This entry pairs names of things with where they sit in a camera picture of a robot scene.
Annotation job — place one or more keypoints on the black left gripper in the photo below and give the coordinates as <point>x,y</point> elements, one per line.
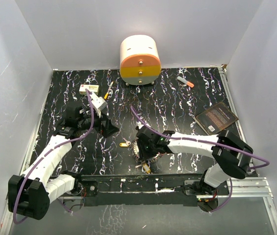
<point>108,129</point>

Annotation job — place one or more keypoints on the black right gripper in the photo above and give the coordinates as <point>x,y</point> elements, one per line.
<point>143,154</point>

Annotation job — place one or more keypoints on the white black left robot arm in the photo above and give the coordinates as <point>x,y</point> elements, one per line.
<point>31,193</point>

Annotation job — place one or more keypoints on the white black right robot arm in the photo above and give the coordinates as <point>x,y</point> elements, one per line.
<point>232,156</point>

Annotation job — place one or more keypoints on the yellow key tag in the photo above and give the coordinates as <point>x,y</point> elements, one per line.
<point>144,167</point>
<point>125,143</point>

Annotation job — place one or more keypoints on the yellow and white pen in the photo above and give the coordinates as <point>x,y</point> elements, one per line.
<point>109,88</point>

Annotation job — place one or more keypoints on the white small cardboard box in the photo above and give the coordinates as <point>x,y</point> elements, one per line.
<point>90,88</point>

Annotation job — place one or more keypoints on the orange and grey marker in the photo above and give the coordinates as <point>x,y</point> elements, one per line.
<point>184,81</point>

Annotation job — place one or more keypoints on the dark paperback book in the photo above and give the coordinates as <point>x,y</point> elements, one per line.
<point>215,119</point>

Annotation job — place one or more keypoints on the round three-colour drawer cabinet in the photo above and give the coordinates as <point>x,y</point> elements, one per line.
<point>139,60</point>

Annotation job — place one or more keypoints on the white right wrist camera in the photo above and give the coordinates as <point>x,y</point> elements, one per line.
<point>138,127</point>

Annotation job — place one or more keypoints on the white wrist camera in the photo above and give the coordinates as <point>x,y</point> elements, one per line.
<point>98,103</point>
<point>138,127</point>

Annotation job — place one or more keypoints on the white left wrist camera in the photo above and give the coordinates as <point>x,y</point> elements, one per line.
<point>98,103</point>

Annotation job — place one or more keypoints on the aluminium frame rail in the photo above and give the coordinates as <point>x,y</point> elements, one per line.
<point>156,205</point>

